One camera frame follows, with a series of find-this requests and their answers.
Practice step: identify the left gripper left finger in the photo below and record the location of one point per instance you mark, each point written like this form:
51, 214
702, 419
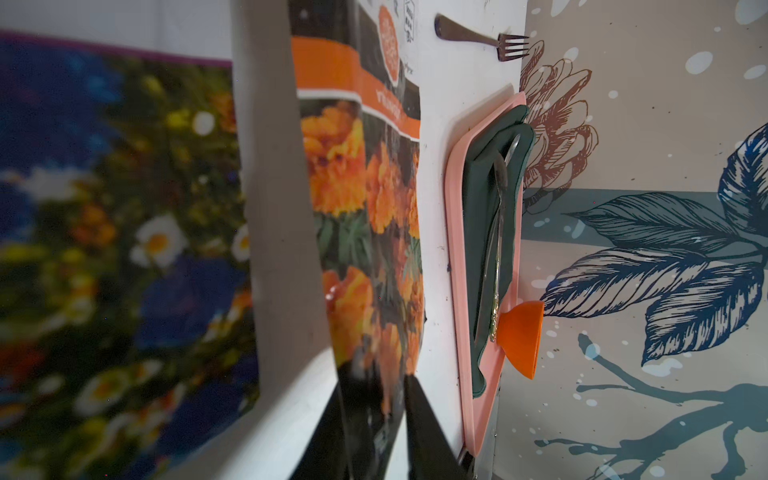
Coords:
325, 456

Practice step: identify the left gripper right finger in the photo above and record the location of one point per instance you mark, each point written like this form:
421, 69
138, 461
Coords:
430, 456

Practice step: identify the blue flower seed bag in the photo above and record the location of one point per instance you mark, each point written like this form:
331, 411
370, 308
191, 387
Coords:
127, 333

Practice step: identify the orange flower seed bag top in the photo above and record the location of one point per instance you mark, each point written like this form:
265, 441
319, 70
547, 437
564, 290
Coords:
355, 66

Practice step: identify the pink tray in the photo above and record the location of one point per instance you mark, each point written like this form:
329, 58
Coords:
475, 411

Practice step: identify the dark green cloth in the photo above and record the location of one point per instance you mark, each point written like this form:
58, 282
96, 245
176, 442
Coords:
480, 203

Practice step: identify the black plastic fork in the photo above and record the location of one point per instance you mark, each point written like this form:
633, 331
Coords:
508, 47

